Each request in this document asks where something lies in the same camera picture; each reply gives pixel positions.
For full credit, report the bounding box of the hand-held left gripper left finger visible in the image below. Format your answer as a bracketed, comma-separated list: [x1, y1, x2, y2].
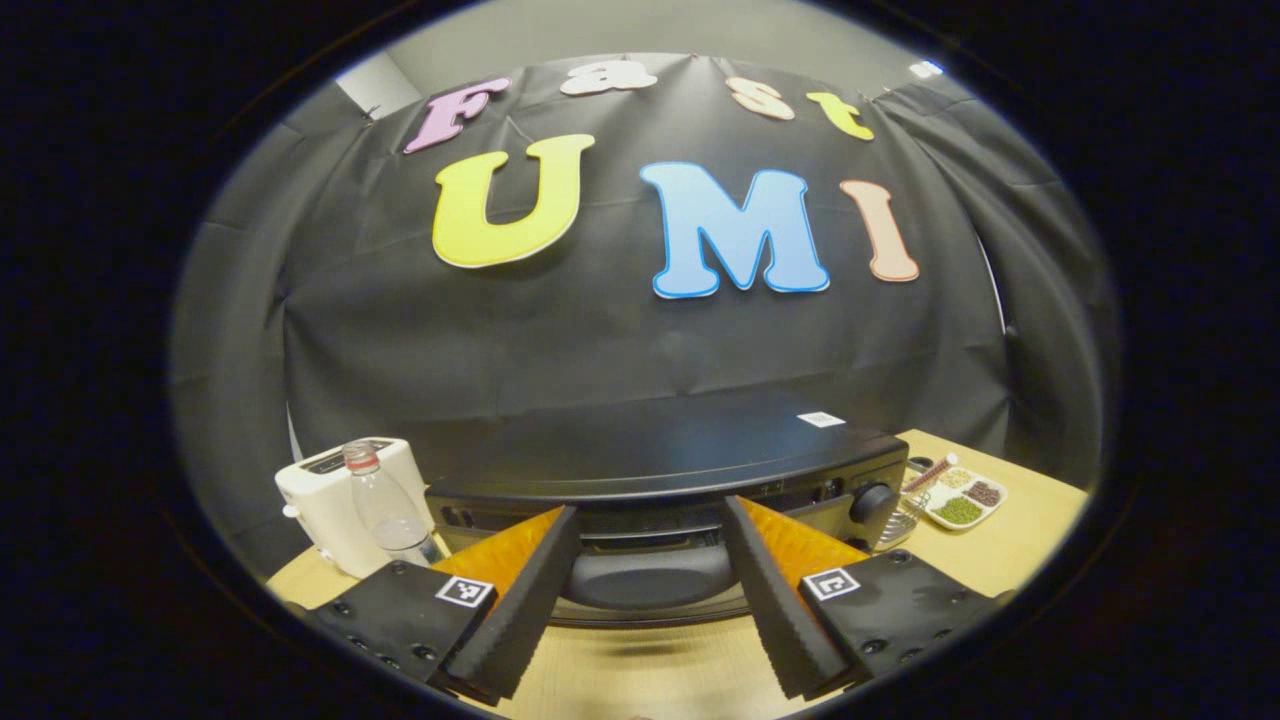
[300, 508, 583, 706]

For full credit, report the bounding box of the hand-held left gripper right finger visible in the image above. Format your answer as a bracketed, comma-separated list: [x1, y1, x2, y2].
[720, 498, 1011, 703]

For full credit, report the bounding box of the black electric oven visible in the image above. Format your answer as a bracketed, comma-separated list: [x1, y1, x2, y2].
[425, 392, 911, 629]

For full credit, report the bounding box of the clear plastic water bottle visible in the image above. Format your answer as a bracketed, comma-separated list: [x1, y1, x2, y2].
[342, 441, 443, 568]

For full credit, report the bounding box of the white divided dish with beans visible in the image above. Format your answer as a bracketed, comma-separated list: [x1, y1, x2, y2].
[922, 465, 1009, 531]

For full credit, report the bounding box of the white toaster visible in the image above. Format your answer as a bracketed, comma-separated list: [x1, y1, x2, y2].
[275, 437, 438, 579]

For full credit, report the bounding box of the black backdrop cloth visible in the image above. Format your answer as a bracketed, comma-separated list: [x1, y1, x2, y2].
[170, 52, 1119, 581]

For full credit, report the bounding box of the metal wire rack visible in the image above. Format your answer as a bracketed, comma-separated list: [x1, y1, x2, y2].
[872, 453, 959, 553]

